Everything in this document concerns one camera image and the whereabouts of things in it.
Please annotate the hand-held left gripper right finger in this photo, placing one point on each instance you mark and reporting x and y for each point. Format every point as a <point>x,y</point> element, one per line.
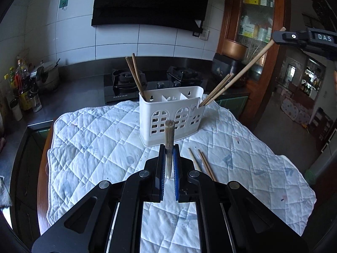
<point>177,174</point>

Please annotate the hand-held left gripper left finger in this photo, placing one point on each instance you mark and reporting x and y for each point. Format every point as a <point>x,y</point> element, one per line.
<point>160,174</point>

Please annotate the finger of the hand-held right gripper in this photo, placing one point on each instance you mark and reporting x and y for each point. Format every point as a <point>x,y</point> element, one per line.
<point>289,37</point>

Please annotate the white plastic utensil holder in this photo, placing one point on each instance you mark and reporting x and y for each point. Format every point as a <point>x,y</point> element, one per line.
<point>168,113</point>

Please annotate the copper pot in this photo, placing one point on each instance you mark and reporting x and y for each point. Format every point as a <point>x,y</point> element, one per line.
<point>234,48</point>

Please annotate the wooden glass door cabinet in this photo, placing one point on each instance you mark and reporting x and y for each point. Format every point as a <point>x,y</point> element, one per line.
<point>234,18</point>

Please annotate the white quilted cloth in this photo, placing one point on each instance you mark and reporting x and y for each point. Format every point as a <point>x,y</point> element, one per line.
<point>100,150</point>

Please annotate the black toaster appliance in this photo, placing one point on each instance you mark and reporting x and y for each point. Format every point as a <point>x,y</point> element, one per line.
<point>223,67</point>

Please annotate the patterned play fence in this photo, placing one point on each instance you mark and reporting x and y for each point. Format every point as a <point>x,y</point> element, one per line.
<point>295,110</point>

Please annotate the black gas stove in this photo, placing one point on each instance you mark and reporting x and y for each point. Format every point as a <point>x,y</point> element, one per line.
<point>118,89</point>

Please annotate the small glass seasoning jar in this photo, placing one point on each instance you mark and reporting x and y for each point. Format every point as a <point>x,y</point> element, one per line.
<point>36,101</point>

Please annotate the black range hood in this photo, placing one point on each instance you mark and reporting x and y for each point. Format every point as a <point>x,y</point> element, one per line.
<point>150,2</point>

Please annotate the steel pot with lid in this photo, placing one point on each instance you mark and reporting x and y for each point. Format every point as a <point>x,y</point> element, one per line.
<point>47,76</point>

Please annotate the grey dishcloth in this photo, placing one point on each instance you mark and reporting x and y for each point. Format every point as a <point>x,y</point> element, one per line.
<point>4,192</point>

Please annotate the white jar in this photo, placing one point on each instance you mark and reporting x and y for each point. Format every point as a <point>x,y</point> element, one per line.
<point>16,110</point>

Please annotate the large cooking oil bottle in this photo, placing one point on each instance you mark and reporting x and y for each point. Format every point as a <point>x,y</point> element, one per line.
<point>23,87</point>

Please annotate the yellow capped sauce bottle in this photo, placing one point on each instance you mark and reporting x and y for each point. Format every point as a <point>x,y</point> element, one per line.
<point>12,79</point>

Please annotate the wall socket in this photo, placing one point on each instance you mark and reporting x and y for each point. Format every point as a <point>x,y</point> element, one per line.
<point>204,34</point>

